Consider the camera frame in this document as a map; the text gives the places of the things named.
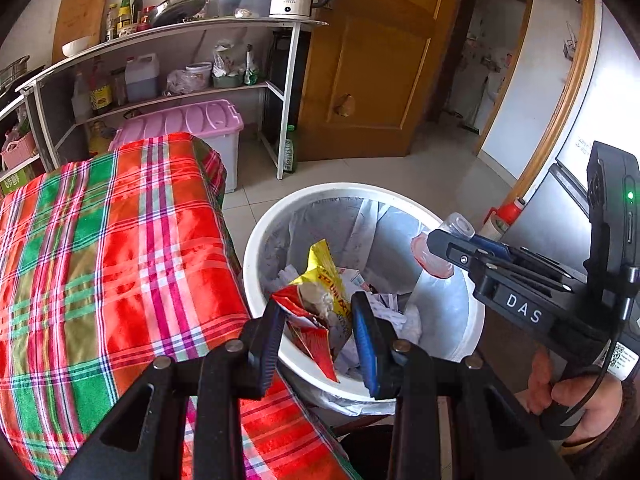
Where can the red plastic bottle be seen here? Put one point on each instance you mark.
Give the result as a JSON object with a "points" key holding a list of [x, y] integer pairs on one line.
{"points": [[507, 212]]}

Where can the yellow label oil bottle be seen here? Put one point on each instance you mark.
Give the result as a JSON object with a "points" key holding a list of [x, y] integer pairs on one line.
{"points": [[125, 15]]}

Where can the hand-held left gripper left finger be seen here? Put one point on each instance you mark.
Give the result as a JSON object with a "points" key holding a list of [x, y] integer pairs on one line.
{"points": [[265, 355]]}

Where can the green white pouch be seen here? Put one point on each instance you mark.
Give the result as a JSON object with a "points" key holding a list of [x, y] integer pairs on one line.
{"points": [[251, 72]]}

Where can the yellow red snack packet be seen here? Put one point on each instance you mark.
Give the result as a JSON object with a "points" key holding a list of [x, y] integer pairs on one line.
{"points": [[320, 280]]}

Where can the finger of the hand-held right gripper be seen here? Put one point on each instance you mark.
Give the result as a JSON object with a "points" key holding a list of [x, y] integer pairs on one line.
{"points": [[450, 247], [492, 246]]}

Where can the large yellow oil bottle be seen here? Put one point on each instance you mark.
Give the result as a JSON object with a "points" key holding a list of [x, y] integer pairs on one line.
{"points": [[100, 140]]}

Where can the green cardboard box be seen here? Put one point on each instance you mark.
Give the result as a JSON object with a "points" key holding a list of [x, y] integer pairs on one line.
{"points": [[12, 180]]}

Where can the green glass bottle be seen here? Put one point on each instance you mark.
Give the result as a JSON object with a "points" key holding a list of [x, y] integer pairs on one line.
{"points": [[290, 152]]}

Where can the wooden door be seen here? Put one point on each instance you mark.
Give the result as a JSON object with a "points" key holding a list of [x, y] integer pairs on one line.
{"points": [[380, 60]]}

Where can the person's right forearm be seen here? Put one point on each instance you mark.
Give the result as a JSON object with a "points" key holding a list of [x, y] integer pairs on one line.
{"points": [[600, 452]]}

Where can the person's right hand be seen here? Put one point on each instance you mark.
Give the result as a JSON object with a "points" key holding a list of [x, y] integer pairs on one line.
{"points": [[610, 405]]}

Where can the soy sauce bottle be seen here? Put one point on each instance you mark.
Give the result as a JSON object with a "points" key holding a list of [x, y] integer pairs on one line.
{"points": [[101, 97]]}

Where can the white trash bin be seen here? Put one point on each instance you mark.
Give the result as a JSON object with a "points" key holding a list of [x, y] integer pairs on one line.
{"points": [[252, 265]]}

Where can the wooden cutting board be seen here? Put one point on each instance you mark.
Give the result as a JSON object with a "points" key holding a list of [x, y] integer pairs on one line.
{"points": [[82, 10]]}

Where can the dark glass bottle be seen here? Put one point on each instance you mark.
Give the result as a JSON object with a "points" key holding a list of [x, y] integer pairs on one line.
{"points": [[137, 7]]}

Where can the dark glass jar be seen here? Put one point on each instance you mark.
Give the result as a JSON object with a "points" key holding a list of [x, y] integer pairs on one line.
{"points": [[119, 90]]}

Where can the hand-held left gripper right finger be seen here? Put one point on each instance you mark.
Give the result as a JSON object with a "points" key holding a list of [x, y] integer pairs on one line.
{"points": [[367, 350]]}

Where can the plaid tablecloth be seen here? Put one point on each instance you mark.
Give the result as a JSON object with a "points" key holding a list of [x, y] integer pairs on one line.
{"points": [[100, 260]]}

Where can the clear plastic bin liner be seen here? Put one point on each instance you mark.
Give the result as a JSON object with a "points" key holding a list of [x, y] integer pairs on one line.
{"points": [[440, 310]]}

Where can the crumpled white tissue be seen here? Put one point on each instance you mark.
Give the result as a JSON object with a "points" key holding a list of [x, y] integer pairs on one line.
{"points": [[400, 325]]}

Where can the small clear sauce bottle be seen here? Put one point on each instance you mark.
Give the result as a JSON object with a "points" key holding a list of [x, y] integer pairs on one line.
{"points": [[112, 22]]}

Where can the clear plastic bottle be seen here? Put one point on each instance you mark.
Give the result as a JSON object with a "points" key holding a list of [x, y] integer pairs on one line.
{"points": [[81, 102]]}

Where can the tall black cabinet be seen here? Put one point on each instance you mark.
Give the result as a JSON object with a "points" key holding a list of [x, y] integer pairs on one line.
{"points": [[280, 85]]}

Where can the white bowl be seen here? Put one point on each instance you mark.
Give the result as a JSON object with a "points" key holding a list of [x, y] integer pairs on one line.
{"points": [[75, 47]]}

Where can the red jar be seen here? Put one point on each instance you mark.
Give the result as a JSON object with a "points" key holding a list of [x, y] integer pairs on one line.
{"points": [[146, 20]]}

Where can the white metal shelf rack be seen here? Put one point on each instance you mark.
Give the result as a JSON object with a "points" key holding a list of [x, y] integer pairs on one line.
{"points": [[175, 30]]}

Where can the steel steamer pot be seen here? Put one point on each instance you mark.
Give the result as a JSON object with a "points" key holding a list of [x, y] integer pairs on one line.
{"points": [[12, 75]]}

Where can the clear cup with pink film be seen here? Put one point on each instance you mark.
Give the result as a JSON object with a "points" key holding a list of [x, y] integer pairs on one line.
{"points": [[432, 255]]}

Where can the crumpled plastic bag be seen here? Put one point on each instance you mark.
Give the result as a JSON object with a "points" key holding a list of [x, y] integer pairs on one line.
{"points": [[177, 82]]}

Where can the metal frying pan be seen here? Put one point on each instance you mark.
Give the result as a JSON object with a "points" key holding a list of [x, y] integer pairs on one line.
{"points": [[177, 7]]}

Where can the pink plastic basket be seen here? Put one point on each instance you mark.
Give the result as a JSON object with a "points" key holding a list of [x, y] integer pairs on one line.
{"points": [[17, 152]]}

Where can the green plastic basket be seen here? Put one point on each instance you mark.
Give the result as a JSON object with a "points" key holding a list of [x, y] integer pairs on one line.
{"points": [[227, 81]]}

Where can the pink lid storage box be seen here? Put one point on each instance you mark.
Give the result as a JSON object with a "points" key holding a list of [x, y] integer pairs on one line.
{"points": [[190, 120]]}

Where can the white plastic tub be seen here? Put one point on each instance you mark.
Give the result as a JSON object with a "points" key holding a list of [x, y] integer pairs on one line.
{"points": [[199, 76]]}

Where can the white refrigerator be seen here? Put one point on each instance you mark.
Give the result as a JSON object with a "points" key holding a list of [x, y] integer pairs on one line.
{"points": [[600, 85]]}

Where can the white plastic jug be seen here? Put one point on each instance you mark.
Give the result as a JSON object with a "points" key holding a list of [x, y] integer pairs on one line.
{"points": [[142, 82]]}

